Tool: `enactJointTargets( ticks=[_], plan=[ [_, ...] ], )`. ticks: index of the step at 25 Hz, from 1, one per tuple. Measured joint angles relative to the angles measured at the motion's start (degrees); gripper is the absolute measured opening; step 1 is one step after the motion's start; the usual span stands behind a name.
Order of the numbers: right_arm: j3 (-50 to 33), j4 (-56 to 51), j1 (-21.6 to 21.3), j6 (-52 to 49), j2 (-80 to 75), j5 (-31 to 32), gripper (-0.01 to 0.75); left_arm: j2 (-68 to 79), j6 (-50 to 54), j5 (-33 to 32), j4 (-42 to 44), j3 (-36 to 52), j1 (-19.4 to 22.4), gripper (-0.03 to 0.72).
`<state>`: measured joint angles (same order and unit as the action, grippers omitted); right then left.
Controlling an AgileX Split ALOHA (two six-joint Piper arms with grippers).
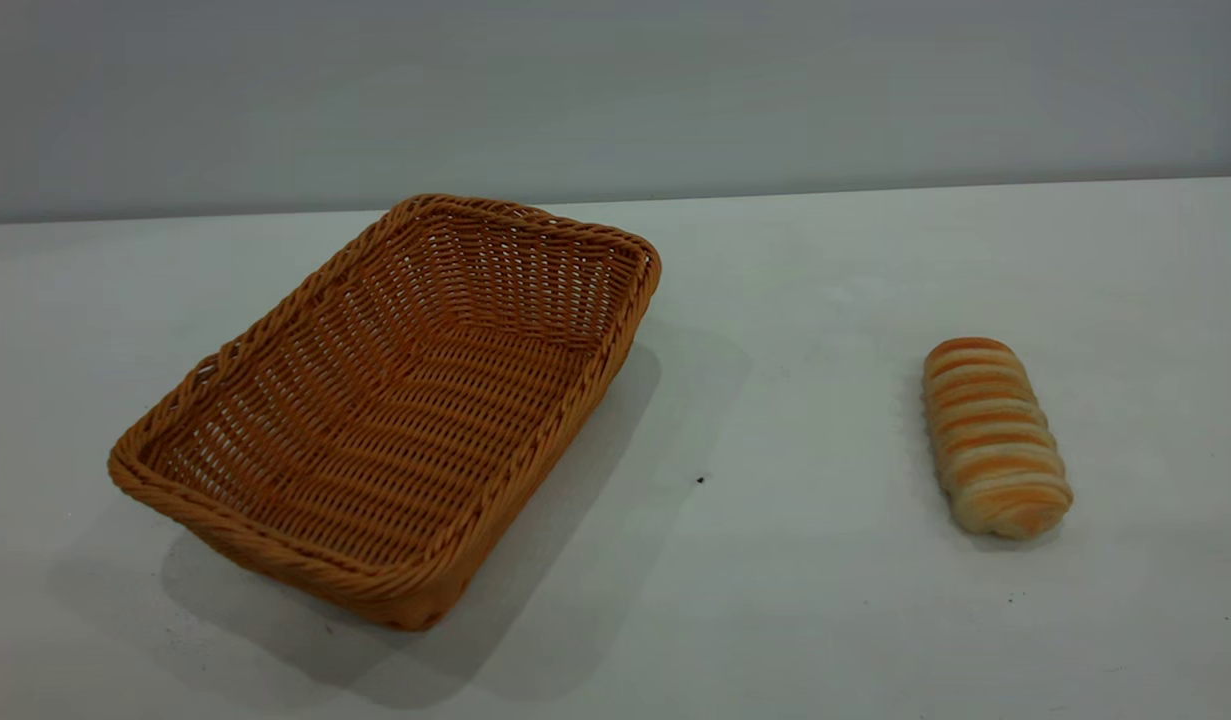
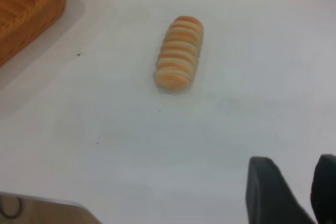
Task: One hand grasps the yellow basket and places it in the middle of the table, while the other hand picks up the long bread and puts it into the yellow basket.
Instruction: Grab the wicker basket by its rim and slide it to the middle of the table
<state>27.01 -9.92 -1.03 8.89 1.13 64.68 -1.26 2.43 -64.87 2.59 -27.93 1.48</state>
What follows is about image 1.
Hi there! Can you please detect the orange woven wicker basket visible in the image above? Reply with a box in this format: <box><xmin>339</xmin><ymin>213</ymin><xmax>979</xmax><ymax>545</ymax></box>
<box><xmin>108</xmin><ymin>193</ymin><xmax>663</xmax><ymax>632</ymax></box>

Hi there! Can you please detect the striped long bread roll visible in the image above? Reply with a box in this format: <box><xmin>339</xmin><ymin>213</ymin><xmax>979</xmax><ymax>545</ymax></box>
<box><xmin>922</xmin><ymin>337</ymin><xmax>1074</xmax><ymax>541</ymax></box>

